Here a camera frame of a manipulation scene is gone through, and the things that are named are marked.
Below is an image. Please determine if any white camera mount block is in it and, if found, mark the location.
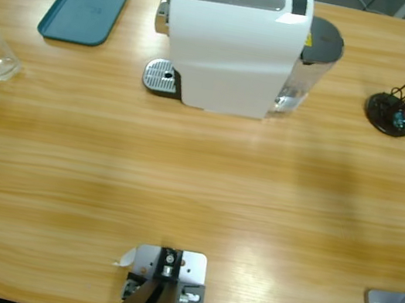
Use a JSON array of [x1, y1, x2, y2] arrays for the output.
[[128, 241, 209, 303]]

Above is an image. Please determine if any teal plastic tray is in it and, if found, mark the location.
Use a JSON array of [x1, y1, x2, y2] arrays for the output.
[[35, 0, 130, 53]]

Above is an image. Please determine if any white capsule coffee machine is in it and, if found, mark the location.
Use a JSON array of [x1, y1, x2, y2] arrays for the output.
[[138, 0, 317, 128]]

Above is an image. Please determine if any black mount bracket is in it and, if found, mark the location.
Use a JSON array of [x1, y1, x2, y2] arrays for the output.
[[121, 270, 209, 303]]

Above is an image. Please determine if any thin white floor cable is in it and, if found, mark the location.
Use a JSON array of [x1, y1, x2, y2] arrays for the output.
[[345, 0, 371, 12]]

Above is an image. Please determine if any teal coffee capsule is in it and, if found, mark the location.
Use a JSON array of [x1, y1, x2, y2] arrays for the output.
[[391, 112, 405, 131]]

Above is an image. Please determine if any white tape tab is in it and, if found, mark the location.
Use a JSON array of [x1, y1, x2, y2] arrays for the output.
[[111, 244, 139, 270]]

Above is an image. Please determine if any clear water tank black lid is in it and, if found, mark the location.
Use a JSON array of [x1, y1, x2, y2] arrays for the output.
[[270, 12, 350, 124]]

